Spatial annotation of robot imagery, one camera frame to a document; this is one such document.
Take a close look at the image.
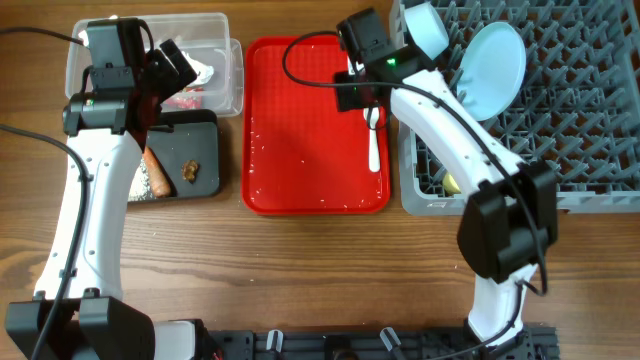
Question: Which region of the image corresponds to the white tissue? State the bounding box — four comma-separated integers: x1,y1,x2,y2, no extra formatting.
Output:
182,51,215,87

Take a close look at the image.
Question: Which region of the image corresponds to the light blue plate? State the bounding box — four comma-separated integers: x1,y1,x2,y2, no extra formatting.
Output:
456,22,526,121

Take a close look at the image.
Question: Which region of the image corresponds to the yellow plastic cup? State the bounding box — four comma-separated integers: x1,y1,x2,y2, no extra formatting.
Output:
442,172,461,195

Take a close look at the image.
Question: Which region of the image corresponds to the clear plastic bin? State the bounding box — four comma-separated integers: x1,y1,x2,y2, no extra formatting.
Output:
65,12,245,120

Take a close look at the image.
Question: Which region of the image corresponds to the light blue rice bowl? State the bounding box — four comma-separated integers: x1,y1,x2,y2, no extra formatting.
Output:
404,2,449,59

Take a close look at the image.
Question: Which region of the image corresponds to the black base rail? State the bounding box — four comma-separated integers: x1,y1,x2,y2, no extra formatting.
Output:
210,326,561,360

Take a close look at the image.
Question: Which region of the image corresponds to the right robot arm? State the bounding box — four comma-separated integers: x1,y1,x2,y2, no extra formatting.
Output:
337,3,558,349

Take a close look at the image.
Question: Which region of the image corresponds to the grey dishwasher rack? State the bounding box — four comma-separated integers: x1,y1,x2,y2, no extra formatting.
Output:
388,0,640,217

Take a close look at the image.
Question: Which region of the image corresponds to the black plastic bin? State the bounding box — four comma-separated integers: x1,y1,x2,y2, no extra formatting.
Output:
146,109,220,200

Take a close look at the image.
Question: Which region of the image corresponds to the red serving tray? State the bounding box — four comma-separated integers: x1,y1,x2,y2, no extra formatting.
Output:
241,36,391,215

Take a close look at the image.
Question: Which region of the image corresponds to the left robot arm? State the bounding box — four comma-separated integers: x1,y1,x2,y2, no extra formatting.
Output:
5,18,206,359

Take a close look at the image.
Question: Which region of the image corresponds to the red snack wrapper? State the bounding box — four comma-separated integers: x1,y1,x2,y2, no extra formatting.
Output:
163,87,203,110

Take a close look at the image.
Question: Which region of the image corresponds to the brown food scrap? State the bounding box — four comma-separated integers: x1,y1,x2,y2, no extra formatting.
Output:
181,160,199,183

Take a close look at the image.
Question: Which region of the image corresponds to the orange carrot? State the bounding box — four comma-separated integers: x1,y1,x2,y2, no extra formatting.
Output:
142,146,171,198

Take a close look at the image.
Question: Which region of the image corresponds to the white plastic spoon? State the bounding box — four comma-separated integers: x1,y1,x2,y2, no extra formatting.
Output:
363,107,381,173

